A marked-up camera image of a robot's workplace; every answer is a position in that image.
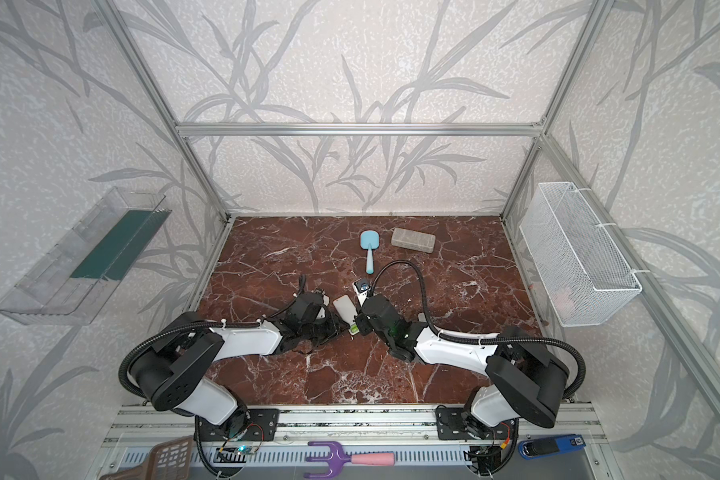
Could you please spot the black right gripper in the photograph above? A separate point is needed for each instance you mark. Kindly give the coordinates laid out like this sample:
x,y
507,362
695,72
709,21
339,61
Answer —
x,y
367,321

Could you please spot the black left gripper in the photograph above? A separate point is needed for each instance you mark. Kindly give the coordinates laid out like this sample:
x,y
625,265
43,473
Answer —
x,y
325,321

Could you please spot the white remote control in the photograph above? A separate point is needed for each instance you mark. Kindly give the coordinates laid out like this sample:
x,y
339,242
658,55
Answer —
x,y
347,312

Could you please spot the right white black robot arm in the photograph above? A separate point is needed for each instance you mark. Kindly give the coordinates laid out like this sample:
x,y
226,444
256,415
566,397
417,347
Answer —
x,y
527,380

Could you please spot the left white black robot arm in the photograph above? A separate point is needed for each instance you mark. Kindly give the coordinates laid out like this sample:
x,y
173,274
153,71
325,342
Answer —
x,y
169,369

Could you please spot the light blue small spatula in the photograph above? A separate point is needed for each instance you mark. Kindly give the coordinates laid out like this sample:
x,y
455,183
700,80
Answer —
x,y
369,241

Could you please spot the purple pink garden fork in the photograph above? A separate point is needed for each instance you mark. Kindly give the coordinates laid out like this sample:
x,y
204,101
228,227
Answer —
x,y
337,458

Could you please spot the brown plastic basket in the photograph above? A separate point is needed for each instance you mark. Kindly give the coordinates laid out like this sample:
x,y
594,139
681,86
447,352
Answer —
x,y
169,460

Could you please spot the blue black device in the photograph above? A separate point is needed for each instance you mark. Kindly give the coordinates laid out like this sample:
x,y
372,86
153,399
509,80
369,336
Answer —
x,y
550,446

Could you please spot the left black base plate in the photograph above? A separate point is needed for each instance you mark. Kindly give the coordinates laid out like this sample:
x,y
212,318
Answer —
x,y
256,425

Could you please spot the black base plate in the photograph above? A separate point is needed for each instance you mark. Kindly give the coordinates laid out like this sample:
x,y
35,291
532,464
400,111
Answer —
x,y
453,423
256,425

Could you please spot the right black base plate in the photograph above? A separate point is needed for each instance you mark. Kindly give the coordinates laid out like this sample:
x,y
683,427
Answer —
x,y
453,423

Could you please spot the white wire mesh basket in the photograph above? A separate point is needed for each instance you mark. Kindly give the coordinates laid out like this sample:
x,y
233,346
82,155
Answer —
x,y
584,274

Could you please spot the clear wall shelf green mat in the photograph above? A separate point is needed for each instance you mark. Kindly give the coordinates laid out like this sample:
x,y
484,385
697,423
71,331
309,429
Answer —
x,y
72,282

